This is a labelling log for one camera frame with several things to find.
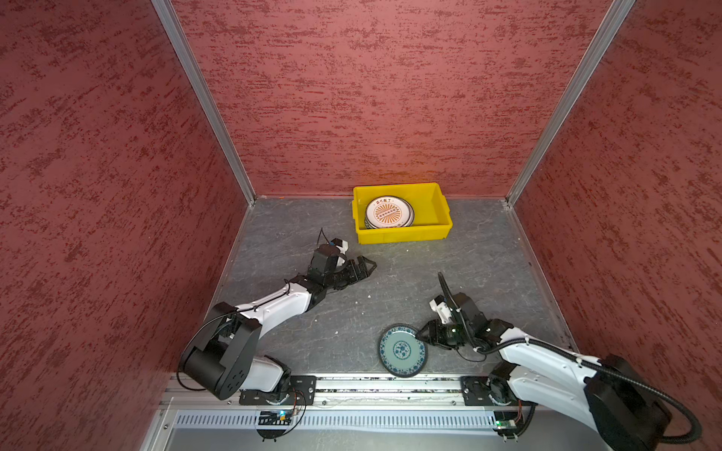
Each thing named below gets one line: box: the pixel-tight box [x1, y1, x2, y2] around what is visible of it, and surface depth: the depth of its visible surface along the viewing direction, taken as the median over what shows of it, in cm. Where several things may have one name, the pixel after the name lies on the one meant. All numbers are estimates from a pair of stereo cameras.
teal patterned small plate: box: [377, 323, 428, 378], surface depth 83 cm
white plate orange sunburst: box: [364, 194, 416, 230], surface depth 111 cm
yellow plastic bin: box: [352, 182, 454, 246], surface depth 111 cm
